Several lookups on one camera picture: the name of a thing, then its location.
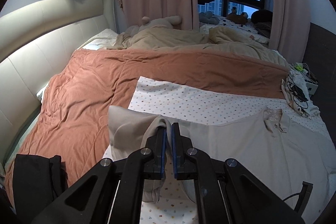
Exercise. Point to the black garment on bed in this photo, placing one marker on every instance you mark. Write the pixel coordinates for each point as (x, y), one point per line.
(37, 182)

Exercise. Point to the yellow green item on cabinet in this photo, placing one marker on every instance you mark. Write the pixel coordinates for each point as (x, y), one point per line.
(298, 66)

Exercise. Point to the beige blanket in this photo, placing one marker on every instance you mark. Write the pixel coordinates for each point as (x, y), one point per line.
(222, 38)

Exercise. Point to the cream padded headboard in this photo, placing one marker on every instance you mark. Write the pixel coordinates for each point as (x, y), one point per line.
(37, 42)

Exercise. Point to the white pillow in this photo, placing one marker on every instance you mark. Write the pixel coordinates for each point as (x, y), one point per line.
(102, 40)

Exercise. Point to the rust orange quilt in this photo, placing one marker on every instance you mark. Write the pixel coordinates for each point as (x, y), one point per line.
(73, 121)

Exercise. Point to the cream cloth under cables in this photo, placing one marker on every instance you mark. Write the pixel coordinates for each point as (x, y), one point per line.
(295, 93)

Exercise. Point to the floral dotted white bedsheet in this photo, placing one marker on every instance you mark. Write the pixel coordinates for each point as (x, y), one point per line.
(209, 108)

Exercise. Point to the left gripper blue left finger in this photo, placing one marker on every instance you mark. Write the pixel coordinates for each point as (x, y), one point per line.
(155, 167)

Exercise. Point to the pink curtain right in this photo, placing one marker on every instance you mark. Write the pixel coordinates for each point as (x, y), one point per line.
(290, 28)

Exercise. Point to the beige zip jacket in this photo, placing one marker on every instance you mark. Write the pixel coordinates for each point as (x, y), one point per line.
(280, 152)

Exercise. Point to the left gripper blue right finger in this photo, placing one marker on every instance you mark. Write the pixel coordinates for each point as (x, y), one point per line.
(182, 166)

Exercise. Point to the white bedside drawer cabinet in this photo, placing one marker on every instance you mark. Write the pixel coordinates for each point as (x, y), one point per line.
(309, 78)

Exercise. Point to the plush toy on sill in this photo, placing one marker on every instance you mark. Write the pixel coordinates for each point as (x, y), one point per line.
(237, 19)

